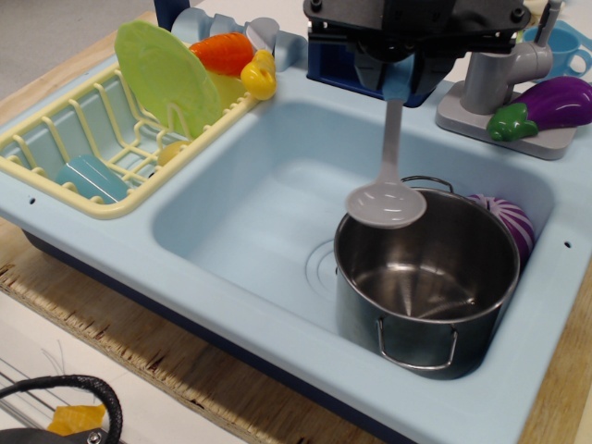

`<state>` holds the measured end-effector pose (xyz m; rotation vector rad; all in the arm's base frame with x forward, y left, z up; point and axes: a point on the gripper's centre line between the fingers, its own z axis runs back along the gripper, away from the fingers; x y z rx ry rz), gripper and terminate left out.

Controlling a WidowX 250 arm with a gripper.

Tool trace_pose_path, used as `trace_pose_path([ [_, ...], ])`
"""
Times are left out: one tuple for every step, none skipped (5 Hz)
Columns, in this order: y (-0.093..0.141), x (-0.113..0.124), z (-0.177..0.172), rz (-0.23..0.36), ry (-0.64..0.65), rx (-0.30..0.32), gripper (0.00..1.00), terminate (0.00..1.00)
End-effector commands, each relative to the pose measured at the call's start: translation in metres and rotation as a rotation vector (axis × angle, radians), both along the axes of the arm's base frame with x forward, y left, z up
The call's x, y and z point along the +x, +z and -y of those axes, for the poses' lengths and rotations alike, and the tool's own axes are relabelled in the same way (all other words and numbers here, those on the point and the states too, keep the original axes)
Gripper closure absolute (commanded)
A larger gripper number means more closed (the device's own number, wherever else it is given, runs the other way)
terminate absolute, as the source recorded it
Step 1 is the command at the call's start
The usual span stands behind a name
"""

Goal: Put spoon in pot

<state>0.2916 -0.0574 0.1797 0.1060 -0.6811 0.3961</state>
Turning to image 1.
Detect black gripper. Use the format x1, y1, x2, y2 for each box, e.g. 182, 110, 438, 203
303, 0, 531, 94

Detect blue handled grey ladle spoon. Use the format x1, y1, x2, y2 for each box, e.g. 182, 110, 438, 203
346, 55, 426, 229

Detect stainless steel pot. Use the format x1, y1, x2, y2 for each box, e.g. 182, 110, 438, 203
334, 188, 521, 379

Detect dark blue sink backboard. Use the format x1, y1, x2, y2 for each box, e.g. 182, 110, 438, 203
154, 1, 437, 107

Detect grey toy faucet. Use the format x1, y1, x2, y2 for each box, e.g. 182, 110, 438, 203
436, 1, 576, 160

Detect yellow toy pepper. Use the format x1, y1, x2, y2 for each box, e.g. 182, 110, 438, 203
240, 49, 277, 101

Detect grey white knob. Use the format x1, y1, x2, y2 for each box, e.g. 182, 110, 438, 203
244, 18, 280, 53

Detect purple toy eggplant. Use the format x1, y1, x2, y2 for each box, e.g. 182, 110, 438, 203
486, 76, 591, 142

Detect blue plastic mug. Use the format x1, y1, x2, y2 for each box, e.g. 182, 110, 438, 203
532, 20, 591, 82

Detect orange toy carrot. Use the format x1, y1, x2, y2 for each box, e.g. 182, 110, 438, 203
189, 32, 253, 77

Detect purple striped toy onion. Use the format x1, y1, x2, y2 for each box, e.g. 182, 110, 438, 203
468, 194, 536, 269

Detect light blue toy sink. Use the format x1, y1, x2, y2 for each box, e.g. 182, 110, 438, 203
1, 64, 591, 443

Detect light green plastic plate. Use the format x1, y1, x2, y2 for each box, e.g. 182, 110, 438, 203
115, 20, 223, 139

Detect yellow round toy in rack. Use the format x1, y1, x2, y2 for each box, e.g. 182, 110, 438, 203
157, 141, 190, 167

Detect cream dish drying rack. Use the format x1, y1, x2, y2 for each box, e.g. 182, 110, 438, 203
1, 61, 258, 219

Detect yellow tape piece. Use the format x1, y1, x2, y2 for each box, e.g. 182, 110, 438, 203
46, 404, 106, 437

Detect black braided cable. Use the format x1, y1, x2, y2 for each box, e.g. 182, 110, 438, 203
0, 374, 124, 444

